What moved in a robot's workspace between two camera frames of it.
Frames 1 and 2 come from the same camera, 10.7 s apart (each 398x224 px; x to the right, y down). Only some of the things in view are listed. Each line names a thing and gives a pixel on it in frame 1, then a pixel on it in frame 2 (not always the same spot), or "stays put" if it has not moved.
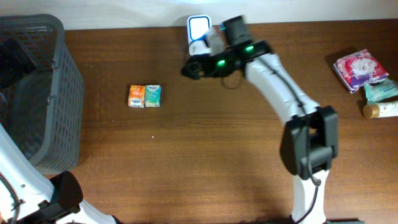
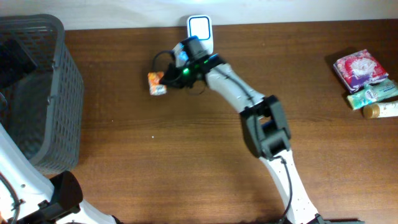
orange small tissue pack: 136,98 → 155,88
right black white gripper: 199,66 → 171,75
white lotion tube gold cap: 381,110 stays put
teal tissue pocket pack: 152,95 → 367,96
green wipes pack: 380,90 stays put
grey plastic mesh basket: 41,94 stays put
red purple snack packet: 359,69 stays put
